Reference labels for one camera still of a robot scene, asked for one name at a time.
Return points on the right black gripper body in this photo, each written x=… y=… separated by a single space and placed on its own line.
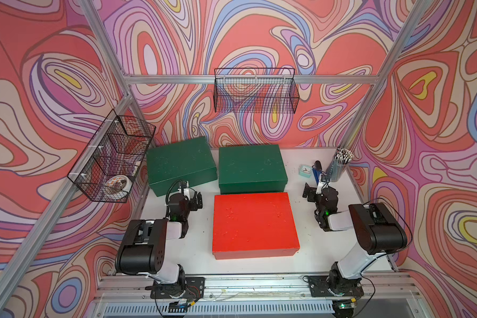
x=310 y=193

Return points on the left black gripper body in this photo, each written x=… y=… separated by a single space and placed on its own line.
x=197 y=199

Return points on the green shoebox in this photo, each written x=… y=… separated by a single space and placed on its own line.
x=188 y=160
x=251 y=169

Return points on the red shoebox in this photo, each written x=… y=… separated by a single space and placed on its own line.
x=253 y=225

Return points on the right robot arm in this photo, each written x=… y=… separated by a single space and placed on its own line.
x=378 y=233

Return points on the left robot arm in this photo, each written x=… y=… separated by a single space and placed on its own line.
x=143 y=248

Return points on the blue black stapler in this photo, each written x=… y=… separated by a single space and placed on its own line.
x=317 y=171

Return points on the teal square clock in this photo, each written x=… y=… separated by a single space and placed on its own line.
x=306 y=171

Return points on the mesh cup of pencils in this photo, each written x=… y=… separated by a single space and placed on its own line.
x=338 y=164

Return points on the tape roll in basket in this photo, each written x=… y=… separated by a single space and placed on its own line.
x=117 y=187

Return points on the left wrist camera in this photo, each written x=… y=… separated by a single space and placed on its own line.
x=187 y=191

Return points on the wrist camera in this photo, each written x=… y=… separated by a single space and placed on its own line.
x=187 y=191
x=322 y=184

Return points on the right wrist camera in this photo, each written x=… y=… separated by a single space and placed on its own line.
x=322 y=184

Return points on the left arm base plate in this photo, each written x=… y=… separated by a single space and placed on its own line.
x=187 y=288

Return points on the black wire basket left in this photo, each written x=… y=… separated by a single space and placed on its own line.
x=118 y=147

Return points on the black wire basket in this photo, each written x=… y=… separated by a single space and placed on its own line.
x=255 y=90
x=118 y=147

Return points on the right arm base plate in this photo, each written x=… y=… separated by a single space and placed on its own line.
x=323 y=286

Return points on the black wire basket back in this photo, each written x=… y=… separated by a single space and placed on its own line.
x=255 y=90

